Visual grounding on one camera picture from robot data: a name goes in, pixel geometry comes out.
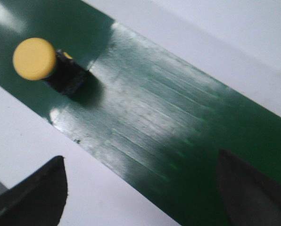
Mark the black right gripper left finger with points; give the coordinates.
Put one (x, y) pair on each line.
(38, 200)

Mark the green conveyor belt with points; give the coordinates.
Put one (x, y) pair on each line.
(155, 120)

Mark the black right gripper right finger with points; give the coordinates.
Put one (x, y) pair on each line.
(250, 197)

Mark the yellow push button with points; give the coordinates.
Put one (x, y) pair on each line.
(36, 59)

